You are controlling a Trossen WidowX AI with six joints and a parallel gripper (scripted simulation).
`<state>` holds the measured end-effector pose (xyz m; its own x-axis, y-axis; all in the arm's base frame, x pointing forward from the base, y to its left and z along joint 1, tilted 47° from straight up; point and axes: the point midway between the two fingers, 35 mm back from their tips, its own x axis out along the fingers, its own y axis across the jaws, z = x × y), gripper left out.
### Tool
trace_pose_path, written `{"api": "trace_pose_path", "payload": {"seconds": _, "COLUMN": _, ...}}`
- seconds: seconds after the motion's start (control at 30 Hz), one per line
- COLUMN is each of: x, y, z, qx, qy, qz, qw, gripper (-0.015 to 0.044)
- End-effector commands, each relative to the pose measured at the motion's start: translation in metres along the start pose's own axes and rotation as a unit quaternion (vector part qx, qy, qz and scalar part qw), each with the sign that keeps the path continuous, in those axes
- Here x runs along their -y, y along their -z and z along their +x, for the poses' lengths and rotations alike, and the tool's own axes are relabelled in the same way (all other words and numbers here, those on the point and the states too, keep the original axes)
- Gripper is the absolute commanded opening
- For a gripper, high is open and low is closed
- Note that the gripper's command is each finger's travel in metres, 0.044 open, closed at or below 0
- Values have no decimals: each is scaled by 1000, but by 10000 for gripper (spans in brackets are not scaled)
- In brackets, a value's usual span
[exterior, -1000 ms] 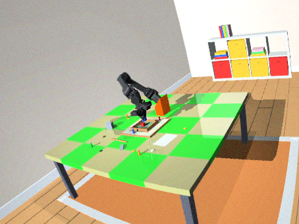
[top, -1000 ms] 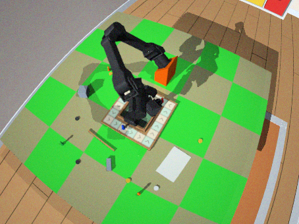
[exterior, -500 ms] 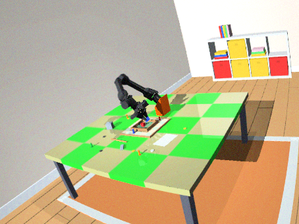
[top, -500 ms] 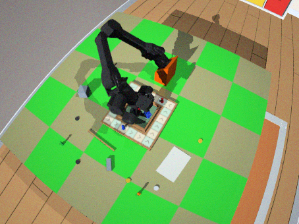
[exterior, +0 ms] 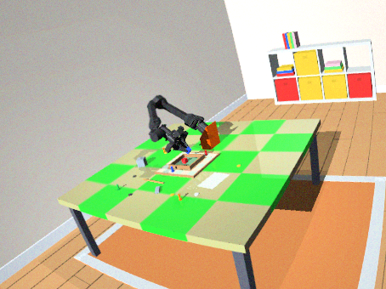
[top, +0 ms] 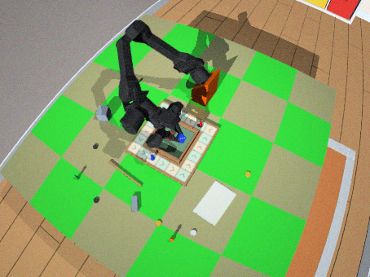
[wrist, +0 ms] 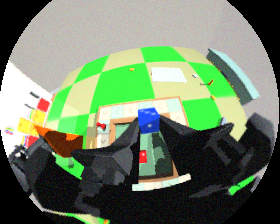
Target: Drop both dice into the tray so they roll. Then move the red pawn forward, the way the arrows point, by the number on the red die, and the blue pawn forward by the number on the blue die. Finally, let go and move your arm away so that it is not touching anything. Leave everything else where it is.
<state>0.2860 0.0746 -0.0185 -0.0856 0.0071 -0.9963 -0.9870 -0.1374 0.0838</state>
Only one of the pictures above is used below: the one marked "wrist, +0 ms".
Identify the red pawn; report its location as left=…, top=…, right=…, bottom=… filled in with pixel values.
left=96, top=122, right=106, bottom=128

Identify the red die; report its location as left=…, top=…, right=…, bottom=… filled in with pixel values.
left=139, top=149, right=146, bottom=163

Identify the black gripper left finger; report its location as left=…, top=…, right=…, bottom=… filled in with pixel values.
left=70, top=118, right=140, bottom=184

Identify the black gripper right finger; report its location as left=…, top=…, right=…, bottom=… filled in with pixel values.
left=159, top=114, right=234, bottom=176

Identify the blue die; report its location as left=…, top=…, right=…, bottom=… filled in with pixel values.
left=137, top=108, right=160, bottom=134

